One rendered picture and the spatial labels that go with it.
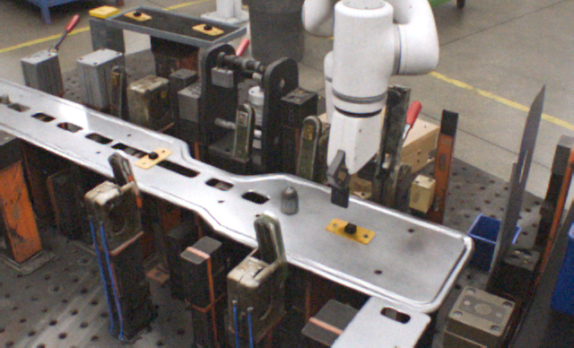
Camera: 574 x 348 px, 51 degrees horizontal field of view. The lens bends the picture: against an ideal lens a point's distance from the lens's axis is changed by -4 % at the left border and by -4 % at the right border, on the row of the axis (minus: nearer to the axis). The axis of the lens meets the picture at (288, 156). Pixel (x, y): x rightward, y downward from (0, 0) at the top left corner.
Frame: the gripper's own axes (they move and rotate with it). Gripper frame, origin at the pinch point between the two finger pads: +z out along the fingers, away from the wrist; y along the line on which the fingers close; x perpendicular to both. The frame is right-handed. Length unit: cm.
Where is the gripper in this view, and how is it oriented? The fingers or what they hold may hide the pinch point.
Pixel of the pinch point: (353, 187)
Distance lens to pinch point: 105.6
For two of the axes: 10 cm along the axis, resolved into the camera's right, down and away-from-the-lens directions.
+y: -5.5, 4.3, -7.2
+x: 8.4, 2.8, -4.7
